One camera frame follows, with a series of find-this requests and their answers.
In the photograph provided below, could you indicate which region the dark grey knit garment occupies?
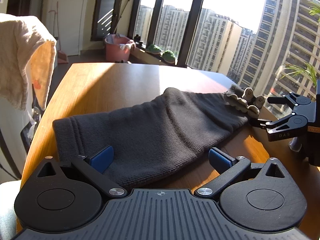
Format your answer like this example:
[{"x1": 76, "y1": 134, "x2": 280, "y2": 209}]
[{"x1": 53, "y1": 88, "x2": 250, "y2": 189}]

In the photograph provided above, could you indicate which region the green palm plant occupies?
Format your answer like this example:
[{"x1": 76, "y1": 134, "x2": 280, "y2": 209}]
[{"x1": 280, "y1": 0, "x2": 319, "y2": 89}]

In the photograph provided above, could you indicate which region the white chair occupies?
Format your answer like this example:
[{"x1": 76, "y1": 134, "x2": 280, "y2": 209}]
[{"x1": 1, "y1": 85, "x2": 42, "y2": 180}]

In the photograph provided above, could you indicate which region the green moss pot right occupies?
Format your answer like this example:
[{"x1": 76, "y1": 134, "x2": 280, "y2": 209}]
[{"x1": 162, "y1": 50, "x2": 176, "y2": 64}]

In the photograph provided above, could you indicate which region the green moss pot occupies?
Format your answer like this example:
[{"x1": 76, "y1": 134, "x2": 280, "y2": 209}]
[
  {"x1": 162, "y1": 50, "x2": 176, "y2": 64},
  {"x1": 145, "y1": 44, "x2": 162, "y2": 55}
]

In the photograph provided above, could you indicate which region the green moss pot left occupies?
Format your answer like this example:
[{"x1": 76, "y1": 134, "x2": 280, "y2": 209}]
[{"x1": 145, "y1": 44, "x2": 162, "y2": 55}]

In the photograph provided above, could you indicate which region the cream towel on chair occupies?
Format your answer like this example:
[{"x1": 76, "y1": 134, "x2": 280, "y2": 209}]
[{"x1": 1, "y1": 13, "x2": 56, "y2": 110}]

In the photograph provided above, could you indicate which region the pink plastic bucket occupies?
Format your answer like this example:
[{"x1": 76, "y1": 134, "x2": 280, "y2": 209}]
[{"x1": 103, "y1": 34, "x2": 136, "y2": 63}]

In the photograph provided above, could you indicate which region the dark framed small window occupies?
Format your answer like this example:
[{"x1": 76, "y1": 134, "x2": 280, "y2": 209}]
[{"x1": 91, "y1": 0, "x2": 122, "y2": 41}]

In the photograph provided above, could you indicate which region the red handled broom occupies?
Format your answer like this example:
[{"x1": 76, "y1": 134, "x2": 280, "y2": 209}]
[{"x1": 49, "y1": 2, "x2": 69, "y2": 64}]

